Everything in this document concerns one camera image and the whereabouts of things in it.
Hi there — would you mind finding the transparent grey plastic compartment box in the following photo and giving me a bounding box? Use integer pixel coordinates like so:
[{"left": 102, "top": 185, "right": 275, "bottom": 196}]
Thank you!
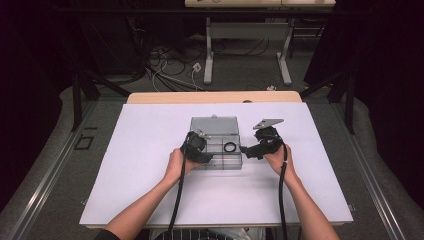
[{"left": 188, "top": 114, "right": 244, "bottom": 171}]

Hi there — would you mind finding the hand-held gripper black cable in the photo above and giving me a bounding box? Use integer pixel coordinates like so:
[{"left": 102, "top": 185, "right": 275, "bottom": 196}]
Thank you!
[
  {"left": 278, "top": 142, "right": 290, "bottom": 240},
  {"left": 165, "top": 141, "right": 188, "bottom": 240}
]

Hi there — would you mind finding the bundle of floor cables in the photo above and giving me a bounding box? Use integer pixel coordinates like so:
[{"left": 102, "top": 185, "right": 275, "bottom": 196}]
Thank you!
[{"left": 126, "top": 19, "right": 214, "bottom": 93}]

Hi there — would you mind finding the person's striped clothing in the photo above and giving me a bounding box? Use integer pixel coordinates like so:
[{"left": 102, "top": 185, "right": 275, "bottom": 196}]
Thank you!
[{"left": 149, "top": 227, "right": 268, "bottom": 240}]

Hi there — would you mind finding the black horizontal crossbar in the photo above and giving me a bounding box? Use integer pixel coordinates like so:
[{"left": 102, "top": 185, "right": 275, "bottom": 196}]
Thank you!
[{"left": 49, "top": 7, "right": 335, "bottom": 16}]

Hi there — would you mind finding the aluminium floor rail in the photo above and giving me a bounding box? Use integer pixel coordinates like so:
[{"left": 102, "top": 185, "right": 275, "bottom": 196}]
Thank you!
[
  {"left": 332, "top": 103, "right": 407, "bottom": 240},
  {"left": 5, "top": 99, "right": 98, "bottom": 240}
]

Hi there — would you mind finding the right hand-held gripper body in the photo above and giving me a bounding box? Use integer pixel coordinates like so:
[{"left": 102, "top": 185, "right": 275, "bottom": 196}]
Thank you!
[{"left": 252, "top": 118, "right": 285, "bottom": 156}]

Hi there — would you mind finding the person's left hand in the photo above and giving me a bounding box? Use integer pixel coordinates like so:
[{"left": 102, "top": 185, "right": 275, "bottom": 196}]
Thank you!
[{"left": 163, "top": 147, "right": 201, "bottom": 184}]

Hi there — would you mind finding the dark curtain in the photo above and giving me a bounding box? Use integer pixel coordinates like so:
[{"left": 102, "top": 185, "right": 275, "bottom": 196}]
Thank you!
[
  {"left": 302, "top": 0, "right": 424, "bottom": 208},
  {"left": 0, "top": 0, "right": 79, "bottom": 214}
]

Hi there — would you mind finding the white-legged desk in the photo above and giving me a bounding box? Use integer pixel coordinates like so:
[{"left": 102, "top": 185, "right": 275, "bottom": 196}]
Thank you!
[{"left": 184, "top": 0, "right": 337, "bottom": 86}]

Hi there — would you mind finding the person's right hand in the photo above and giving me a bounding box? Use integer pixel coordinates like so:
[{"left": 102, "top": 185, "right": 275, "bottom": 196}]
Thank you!
[{"left": 262, "top": 143, "right": 296, "bottom": 183}]

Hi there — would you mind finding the black metal stand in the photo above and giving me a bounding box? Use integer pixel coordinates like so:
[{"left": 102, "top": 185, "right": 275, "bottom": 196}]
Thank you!
[
  {"left": 299, "top": 69, "right": 356, "bottom": 136},
  {"left": 70, "top": 69, "right": 132, "bottom": 133}
]

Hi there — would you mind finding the left hand-held gripper black cable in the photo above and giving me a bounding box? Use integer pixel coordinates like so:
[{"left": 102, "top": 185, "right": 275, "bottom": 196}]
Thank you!
[{"left": 165, "top": 141, "right": 188, "bottom": 240}]

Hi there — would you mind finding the right hand-held gripper black cable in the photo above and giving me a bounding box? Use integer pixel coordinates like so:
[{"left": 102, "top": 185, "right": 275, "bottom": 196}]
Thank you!
[{"left": 278, "top": 142, "right": 290, "bottom": 240}]

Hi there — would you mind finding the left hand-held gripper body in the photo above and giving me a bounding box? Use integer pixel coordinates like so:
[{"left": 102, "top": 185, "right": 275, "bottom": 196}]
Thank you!
[{"left": 180, "top": 128, "right": 212, "bottom": 163}]

